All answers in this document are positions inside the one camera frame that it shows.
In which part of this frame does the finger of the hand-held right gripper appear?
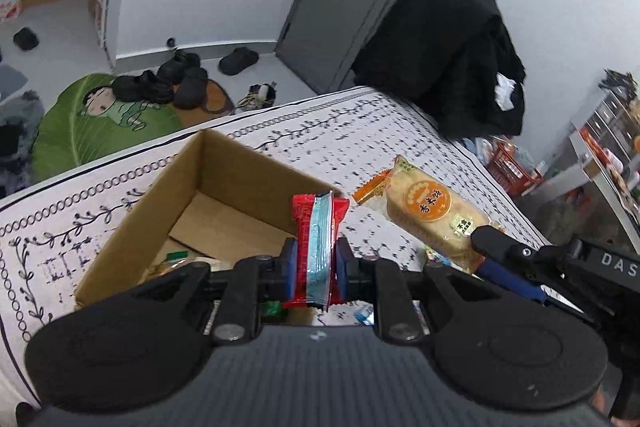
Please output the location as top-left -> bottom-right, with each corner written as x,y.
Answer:
474,258 -> 549,306
470,225 -> 552,269

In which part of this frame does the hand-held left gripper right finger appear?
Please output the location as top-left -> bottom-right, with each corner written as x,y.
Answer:
334,236 -> 506,344

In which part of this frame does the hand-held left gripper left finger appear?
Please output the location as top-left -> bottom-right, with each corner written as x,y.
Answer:
130,237 -> 301,344

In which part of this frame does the red and blue packet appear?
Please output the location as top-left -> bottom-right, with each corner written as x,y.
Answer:
281,190 -> 351,310

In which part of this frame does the green packet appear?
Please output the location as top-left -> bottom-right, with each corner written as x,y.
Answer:
260,301 -> 288,323

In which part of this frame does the orange rice cake packet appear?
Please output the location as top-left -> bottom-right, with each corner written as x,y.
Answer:
352,155 -> 503,275

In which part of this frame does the tan packet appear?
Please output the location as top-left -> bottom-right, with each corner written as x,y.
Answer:
147,257 -> 222,283

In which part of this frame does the cardboard box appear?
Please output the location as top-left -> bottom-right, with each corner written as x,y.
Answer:
74,128 -> 351,313

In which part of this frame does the person's right hand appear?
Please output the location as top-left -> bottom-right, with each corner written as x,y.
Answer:
607,347 -> 640,423

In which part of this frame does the red basket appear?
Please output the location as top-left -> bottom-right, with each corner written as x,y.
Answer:
486,139 -> 543,195

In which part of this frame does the white desk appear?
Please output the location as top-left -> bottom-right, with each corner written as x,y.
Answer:
540,122 -> 640,253

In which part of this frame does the white patterned tablecloth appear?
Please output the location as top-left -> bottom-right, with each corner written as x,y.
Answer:
0,87 -> 551,408

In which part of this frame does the grey drawer organizer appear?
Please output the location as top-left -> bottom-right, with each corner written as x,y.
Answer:
582,94 -> 640,152

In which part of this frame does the white cloth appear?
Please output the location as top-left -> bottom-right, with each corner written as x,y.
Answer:
494,74 -> 517,110

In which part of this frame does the pair of sneakers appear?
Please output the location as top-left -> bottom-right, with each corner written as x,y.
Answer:
235,82 -> 277,114

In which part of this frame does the black clog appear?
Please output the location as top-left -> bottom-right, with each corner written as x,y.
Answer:
172,67 -> 208,110

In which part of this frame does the black coat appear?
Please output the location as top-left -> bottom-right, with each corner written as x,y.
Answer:
352,0 -> 527,140

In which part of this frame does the dark grey slipper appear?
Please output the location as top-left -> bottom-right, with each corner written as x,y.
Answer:
219,47 -> 260,76

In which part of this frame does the green leaf rug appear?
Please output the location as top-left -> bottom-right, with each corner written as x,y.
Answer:
31,73 -> 236,184

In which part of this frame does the grey fluffy rug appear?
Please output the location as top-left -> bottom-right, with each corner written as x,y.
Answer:
0,89 -> 46,198

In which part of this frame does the blue-grey mat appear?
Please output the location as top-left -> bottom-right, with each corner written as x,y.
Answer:
0,64 -> 28,100

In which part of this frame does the black slipper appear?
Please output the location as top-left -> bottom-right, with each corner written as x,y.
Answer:
12,27 -> 40,51

